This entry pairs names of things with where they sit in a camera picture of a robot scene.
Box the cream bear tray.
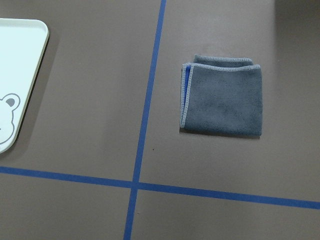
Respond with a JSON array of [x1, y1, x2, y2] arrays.
[[0, 18, 50, 153]]

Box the grey folded cloth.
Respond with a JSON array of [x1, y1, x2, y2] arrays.
[[179, 55, 263, 137]]

